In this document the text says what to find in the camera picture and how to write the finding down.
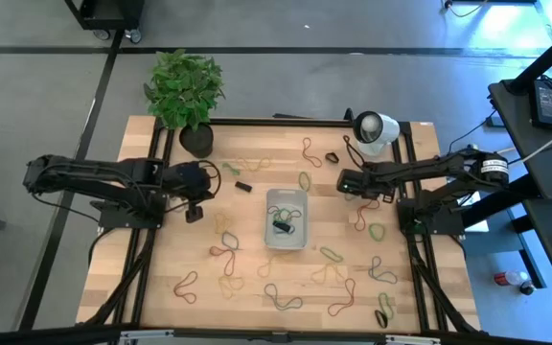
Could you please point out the black desk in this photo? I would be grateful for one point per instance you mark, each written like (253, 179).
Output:
(520, 139)

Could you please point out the black stand pole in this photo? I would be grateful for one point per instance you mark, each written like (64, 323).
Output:
(544, 60)

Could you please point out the yellow rubber band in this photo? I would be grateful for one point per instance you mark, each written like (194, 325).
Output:
(252, 168)
(259, 270)
(220, 282)
(217, 223)
(324, 268)

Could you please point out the black rubber band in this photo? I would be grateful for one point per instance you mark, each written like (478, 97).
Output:
(328, 156)
(376, 318)

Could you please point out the plastic bottle red cap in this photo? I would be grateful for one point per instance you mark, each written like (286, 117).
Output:
(513, 278)

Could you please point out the black table-level camera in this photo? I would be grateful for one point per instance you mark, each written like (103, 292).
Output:
(280, 337)

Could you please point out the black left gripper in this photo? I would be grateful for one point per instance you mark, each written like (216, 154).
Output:
(190, 182)

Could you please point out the small black block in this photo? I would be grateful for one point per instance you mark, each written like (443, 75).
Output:
(243, 186)

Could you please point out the white cylinder spot lamp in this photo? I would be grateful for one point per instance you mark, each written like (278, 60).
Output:
(376, 131)

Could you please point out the black plant pot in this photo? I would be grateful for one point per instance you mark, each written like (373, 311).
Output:
(196, 143)

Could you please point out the grey rubber band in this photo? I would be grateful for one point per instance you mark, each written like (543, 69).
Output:
(271, 209)

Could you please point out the green artificial plant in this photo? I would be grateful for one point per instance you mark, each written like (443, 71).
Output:
(183, 88)

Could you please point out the green rubber band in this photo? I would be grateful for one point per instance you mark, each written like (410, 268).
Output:
(321, 249)
(283, 212)
(380, 302)
(230, 168)
(370, 233)
(299, 182)

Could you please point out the white plastic bin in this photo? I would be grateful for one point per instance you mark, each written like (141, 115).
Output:
(300, 239)

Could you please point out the silver metal bracket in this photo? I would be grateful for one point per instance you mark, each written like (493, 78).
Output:
(146, 338)
(412, 340)

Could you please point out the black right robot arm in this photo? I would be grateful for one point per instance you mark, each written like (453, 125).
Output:
(424, 168)

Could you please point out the black power adapter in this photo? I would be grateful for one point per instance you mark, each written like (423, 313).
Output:
(548, 103)

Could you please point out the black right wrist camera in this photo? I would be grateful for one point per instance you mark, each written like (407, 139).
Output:
(352, 179)

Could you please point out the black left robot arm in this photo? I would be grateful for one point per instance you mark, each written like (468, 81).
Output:
(89, 172)

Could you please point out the beige rubber band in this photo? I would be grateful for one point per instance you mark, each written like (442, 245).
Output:
(348, 197)

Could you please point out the teal rubber band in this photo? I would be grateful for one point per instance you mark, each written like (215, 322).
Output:
(278, 301)
(237, 242)
(374, 271)

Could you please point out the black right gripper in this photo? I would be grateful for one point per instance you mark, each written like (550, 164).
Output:
(381, 184)

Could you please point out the black wheeled cart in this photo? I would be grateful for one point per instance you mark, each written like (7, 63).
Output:
(108, 14)

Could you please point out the red rubber band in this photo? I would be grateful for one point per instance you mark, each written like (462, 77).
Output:
(309, 154)
(180, 286)
(234, 261)
(351, 298)
(356, 221)

